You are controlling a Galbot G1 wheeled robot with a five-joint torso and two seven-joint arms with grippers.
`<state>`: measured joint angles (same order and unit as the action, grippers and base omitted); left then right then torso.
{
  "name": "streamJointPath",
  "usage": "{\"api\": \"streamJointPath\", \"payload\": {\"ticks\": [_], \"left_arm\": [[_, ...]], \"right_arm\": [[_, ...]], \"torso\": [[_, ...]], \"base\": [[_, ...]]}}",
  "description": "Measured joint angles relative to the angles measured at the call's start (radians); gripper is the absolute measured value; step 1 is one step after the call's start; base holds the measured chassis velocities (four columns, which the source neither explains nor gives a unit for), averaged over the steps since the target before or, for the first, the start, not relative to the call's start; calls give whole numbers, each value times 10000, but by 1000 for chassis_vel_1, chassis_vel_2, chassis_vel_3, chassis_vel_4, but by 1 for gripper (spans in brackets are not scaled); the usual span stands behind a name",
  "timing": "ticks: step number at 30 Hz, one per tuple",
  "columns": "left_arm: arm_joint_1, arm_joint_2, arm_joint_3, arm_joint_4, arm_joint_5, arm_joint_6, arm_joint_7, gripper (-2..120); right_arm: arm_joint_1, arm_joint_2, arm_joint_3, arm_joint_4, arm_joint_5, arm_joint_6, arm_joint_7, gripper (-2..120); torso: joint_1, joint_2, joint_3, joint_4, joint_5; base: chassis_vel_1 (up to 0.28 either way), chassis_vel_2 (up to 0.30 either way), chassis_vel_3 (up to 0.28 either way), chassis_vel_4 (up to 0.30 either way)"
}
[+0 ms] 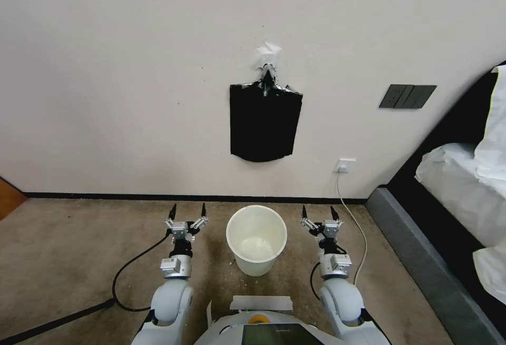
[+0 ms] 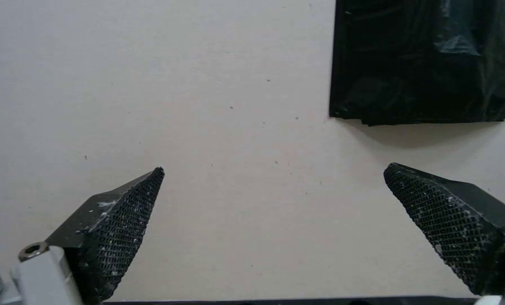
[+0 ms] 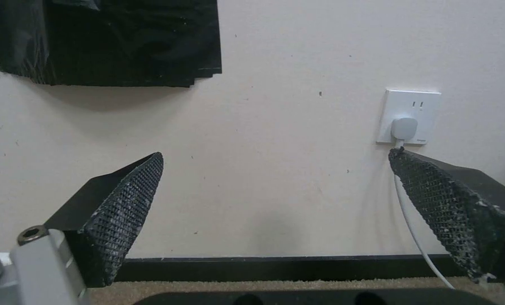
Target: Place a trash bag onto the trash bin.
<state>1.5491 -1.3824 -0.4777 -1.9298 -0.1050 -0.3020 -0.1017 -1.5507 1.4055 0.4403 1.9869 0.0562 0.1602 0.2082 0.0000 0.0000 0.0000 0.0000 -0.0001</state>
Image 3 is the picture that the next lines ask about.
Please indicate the black skirting board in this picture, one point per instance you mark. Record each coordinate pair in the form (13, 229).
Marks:
(286, 268)

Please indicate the white wall socket plate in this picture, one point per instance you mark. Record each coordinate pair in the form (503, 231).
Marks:
(409, 116)

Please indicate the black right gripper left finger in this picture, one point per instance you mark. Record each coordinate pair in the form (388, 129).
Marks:
(108, 216)

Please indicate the white power plug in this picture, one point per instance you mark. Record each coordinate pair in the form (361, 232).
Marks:
(402, 128)

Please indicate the black plastic trash bag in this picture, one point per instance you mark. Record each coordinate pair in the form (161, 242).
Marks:
(108, 38)

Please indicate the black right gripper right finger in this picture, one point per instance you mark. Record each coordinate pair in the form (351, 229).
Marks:
(456, 209)

